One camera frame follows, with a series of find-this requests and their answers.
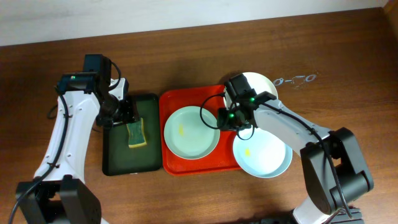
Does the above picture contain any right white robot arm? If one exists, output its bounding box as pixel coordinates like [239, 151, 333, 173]
[217, 73, 374, 224]

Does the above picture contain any green yellow sponge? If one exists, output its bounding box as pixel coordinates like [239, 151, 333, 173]
[126, 118, 147, 148]

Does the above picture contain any light blue plate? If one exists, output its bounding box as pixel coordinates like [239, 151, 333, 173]
[233, 128, 293, 179]

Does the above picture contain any pale green plate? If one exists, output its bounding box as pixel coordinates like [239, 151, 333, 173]
[164, 106, 221, 160]

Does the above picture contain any dark green tray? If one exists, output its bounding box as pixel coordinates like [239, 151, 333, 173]
[102, 93, 162, 176]

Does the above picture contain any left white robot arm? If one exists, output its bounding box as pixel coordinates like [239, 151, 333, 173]
[9, 54, 143, 223]

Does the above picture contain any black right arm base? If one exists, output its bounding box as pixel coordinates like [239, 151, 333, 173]
[248, 207, 364, 224]

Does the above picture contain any white cream plate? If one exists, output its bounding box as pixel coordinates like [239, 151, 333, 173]
[223, 72, 279, 108]

